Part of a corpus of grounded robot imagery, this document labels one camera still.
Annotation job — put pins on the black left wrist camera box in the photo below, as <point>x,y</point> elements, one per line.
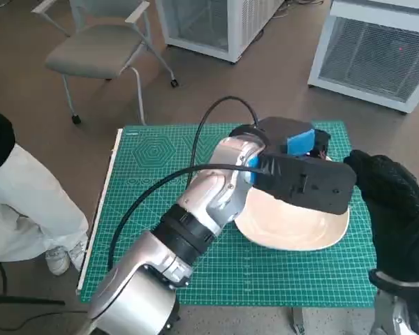
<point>307,181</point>

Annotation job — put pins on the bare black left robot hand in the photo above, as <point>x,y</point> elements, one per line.
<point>286,127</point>

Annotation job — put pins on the metal table leg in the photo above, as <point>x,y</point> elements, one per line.
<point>299,322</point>

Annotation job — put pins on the white plate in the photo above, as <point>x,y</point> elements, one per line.
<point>293,227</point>

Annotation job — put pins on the white table edge strip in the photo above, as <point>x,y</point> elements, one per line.
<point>101,195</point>

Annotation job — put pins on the green cutting mat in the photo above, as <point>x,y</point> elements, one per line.
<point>248,272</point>

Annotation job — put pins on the grey chair with white armrests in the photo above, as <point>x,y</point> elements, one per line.
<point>90,52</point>

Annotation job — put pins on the black stool base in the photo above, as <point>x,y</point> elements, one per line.
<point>21,299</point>

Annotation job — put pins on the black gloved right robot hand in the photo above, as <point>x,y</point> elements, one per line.
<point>394,209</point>

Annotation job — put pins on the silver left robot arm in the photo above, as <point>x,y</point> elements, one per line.
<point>202,195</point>

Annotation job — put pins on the white mesh cabinet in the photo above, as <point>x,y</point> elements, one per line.
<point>241,28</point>
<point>338,14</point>

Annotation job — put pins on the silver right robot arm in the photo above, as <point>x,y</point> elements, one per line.
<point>405,307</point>

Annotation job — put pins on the person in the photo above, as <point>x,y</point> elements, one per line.
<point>21,209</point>

